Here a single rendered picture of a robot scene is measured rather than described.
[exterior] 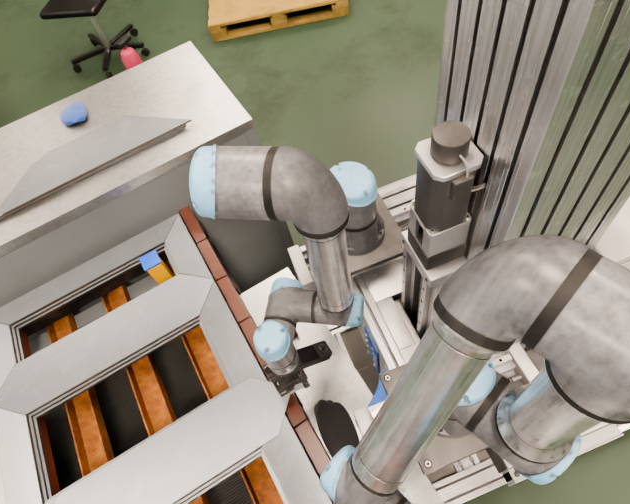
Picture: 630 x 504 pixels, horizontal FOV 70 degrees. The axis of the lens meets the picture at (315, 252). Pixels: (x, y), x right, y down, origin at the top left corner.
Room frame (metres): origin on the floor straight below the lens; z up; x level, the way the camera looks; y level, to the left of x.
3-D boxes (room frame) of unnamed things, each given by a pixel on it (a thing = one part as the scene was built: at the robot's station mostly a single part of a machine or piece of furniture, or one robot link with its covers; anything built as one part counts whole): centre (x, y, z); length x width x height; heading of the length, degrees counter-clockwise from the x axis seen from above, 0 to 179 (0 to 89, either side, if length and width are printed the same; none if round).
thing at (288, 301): (0.48, 0.08, 1.15); 0.11 x 0.11 x 0.08; 68
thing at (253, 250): (1.09, 0.71, 0.50); 1.30 x 0.04 x 1.01; 108
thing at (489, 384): (0.21, -0.20, 1.20); 0.13 x 0.12 x 0.14; 33
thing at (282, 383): (0.39, 0.15, 0.99); 0.09 x 0.08 x 0.12; 108
